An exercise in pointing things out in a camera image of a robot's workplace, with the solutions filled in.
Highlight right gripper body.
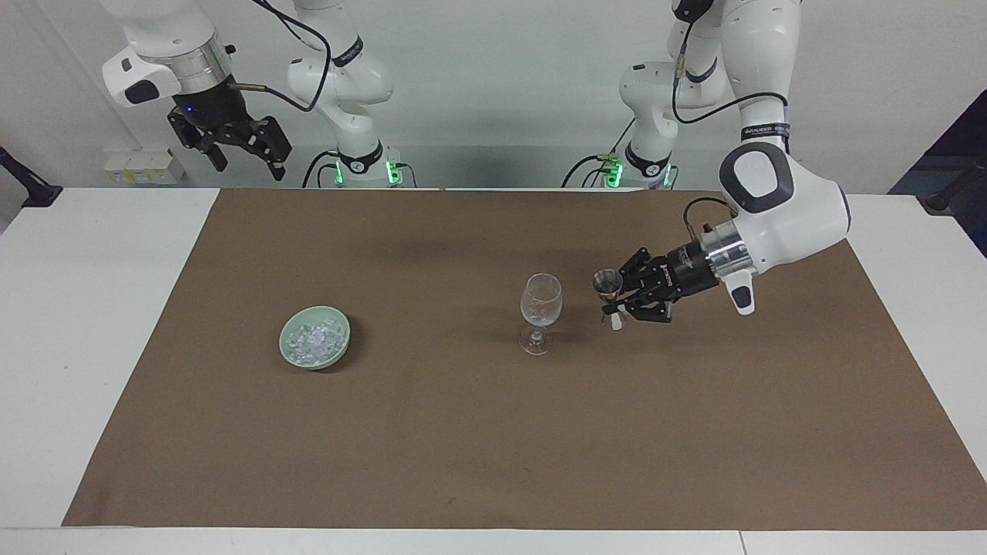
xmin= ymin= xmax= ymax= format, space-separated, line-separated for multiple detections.
xmin=170 ymin=77 xmax=257 ymax=146

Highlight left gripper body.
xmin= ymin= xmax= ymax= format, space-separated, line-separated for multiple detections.
xmin=650 ymin=240 xmax=723 ymax=303

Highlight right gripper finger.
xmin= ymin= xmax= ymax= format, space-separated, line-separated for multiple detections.
xmin=236 ymin=116 xmax=293 ymax=183
xmin=167 ymin=114 xmax=231 ymax=173

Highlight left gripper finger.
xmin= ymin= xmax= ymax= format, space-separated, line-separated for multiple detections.
xmin=601 ymin=291 xmax=676 ymax=330
xmin=619 ymin=247 xmax=658 ymax=291

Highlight small metal measuring cup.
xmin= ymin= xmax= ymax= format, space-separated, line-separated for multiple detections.
xmin=591 ymin=268 xmax=624 ymax=304

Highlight clear wine glass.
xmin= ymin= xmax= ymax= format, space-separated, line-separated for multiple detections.
xmin=519 ymin=273 xmax=564 ymax=356

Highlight clear ice cubes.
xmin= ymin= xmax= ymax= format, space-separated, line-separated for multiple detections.
xmin=285 ymin=319 xmax=345 ymax=364

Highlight black stand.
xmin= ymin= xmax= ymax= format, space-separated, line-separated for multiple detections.
xmin=0 ymin=146 xmax=64 ymax=208
xmin=924 ymin=165 xmax=987 ymax=214

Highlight green ceramic bowl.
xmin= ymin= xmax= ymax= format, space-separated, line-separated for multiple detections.
xmin=278 ymin=305 xmax=352 ymax=372

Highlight black cable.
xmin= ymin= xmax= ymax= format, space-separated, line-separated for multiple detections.
xmin=301 ymin=150 xmax=341 ymax=189
xmin=561 ymin=116 xmax=638 ymax=189
xmin=231 ymin=0 xmax=333 ymax=113
xmin=671 ymin=0 xmax=791 ymax=241

